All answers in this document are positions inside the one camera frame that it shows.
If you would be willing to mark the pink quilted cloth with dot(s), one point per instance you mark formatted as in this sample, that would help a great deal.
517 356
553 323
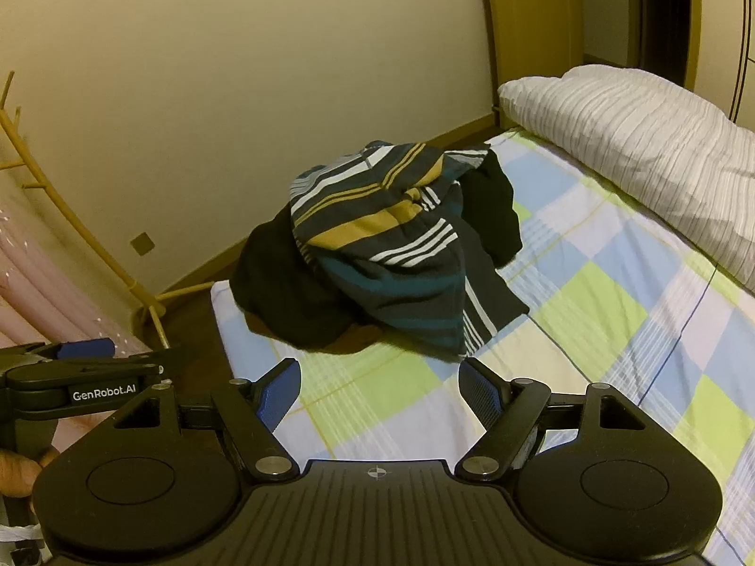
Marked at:
59 295

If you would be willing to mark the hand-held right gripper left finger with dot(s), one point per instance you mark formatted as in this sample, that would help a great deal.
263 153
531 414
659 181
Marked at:
280 392

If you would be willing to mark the white striped quilt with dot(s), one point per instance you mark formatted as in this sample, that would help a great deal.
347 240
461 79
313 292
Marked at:
649 135

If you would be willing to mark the low beige wall outlet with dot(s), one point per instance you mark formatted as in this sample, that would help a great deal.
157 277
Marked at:
141 243

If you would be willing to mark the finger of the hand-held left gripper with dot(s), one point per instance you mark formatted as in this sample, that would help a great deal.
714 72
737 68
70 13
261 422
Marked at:
85 346

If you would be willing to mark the person's left hand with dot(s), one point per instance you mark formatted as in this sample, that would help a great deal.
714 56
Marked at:
17 474

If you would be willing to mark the white wardrobe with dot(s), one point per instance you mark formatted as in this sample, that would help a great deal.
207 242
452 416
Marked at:
725 41

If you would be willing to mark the black garment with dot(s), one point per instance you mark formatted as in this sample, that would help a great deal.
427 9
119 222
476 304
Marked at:
283 289

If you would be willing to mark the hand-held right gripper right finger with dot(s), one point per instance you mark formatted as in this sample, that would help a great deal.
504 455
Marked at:
478 392

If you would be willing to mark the yellow wooden door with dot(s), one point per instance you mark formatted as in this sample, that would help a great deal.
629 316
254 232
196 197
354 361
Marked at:
531 17

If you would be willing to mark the striped polo shirt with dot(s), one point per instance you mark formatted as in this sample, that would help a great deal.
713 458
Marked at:
377 236

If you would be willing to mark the yellow clothes rack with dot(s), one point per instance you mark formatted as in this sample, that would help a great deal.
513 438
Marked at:
71 200

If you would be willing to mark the checkered bed sheet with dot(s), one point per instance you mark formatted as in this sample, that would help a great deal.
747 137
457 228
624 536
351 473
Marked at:
590 306

